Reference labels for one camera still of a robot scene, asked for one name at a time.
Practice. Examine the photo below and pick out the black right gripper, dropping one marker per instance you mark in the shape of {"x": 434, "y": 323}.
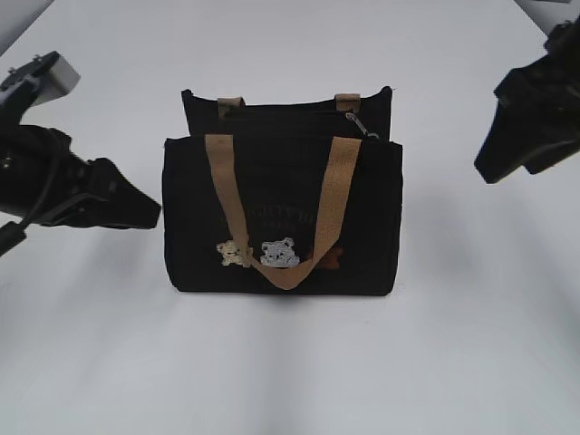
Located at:
{"x": 536, "y": 123}

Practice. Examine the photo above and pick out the black canvas tote bag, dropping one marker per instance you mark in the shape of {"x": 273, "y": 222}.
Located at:
{"x": 241, "y": 195}

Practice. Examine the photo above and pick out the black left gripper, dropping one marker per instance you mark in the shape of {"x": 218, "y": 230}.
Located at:
{"x": 45, "y": 183}

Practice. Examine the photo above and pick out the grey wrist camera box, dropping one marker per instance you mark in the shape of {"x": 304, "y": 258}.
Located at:
{"x": 46, "y": 78}

